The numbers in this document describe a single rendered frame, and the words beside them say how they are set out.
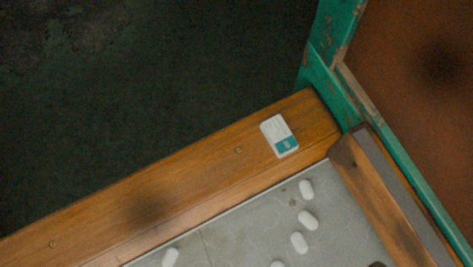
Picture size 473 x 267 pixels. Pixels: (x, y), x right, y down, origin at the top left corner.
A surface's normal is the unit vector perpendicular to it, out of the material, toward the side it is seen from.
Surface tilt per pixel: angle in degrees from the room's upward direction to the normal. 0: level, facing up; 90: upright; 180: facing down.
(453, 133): 90
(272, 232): 0
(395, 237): 67
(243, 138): 0
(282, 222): 0
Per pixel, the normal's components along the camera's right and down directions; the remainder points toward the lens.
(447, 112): -0.88, 0.44
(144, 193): 0.01, -0.37
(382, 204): -0.81, 0.26
